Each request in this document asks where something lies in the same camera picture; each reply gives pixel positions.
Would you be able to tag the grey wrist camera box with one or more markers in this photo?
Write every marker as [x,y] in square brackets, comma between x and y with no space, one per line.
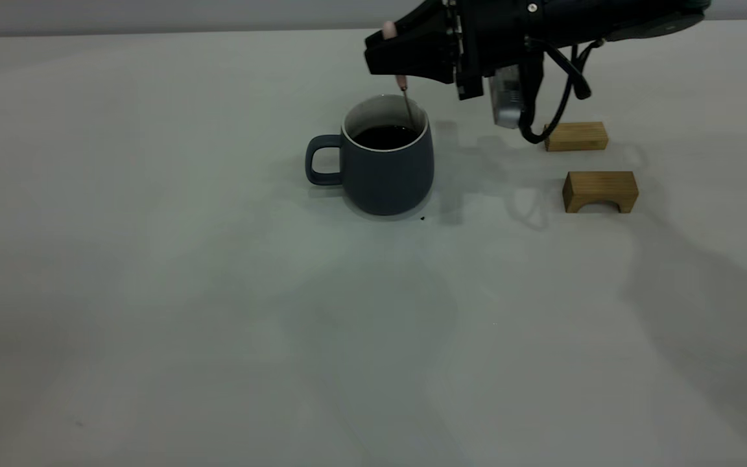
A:
[506,100]

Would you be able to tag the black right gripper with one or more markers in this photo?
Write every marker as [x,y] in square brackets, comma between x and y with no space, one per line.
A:
[500,32]

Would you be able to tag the dark grey ceramic mug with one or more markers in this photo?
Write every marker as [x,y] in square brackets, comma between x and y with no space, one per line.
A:
[386,178]

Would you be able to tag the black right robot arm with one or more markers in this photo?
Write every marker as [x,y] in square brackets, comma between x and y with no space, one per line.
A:
[613,19]

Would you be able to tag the rectangular wooden block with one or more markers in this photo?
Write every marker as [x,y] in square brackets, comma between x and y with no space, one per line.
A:
[578,136]

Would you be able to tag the arched wooden block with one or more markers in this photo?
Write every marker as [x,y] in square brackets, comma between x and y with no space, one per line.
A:
[600,185]

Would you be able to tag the dark coffee liquid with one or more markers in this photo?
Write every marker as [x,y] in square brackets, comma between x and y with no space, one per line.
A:
[383,137]

